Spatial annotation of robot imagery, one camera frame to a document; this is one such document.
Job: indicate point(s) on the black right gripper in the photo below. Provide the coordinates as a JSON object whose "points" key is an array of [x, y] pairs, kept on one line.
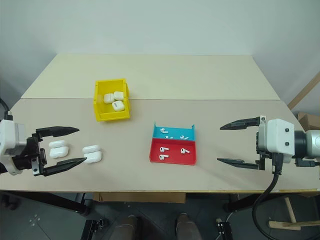
{"points": [[261, 160]]}

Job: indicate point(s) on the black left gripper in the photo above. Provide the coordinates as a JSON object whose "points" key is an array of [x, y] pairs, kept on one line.
{"points": [[35, 155]]}

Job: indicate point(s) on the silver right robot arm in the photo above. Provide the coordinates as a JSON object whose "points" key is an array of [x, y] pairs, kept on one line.
{"points": [[312, 142]]}

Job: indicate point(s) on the yellow plastic bin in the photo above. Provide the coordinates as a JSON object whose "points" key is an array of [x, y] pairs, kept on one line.
{"points": [[110, 116]]}

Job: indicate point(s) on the brown cardboard box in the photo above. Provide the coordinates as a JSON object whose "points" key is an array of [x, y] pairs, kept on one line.
{"points": [[310, 121]]}

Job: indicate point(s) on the black table leg beam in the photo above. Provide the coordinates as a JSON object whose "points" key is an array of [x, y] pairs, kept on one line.
{"points": [[242, 202], [50, 200]]}

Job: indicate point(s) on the red tray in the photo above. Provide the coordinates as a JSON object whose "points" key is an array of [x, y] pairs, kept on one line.
{"points": [[175, 157]]}

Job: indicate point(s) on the slanted wooden slat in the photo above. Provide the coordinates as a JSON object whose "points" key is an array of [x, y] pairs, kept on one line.
{"points": [[303, 92]]}

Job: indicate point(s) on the flat cardboard under table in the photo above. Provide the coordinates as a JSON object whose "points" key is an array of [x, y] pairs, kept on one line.
{"points": [[142, 197]]}

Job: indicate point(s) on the dark rounded brown shape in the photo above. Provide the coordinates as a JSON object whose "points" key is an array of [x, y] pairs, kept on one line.
{"points": [[187, 227]]}

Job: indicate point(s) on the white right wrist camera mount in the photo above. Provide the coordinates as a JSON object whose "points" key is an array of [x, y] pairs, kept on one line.
{"points": [[277, 135]]}

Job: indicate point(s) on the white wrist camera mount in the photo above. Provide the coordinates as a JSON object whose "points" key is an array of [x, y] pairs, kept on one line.
{"points": [[6, 132], [277, 135]]}

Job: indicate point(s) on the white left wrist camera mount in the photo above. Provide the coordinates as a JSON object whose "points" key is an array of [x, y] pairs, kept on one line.
{"points": [[6, 132]]}

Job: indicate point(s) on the black floor bracket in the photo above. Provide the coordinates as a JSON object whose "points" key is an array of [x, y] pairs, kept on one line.
{"points": [[95, 228], [223, 230]]}

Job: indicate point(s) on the wooden stand frame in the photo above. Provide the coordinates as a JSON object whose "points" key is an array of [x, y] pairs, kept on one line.
{"points": [[285, 223]]}

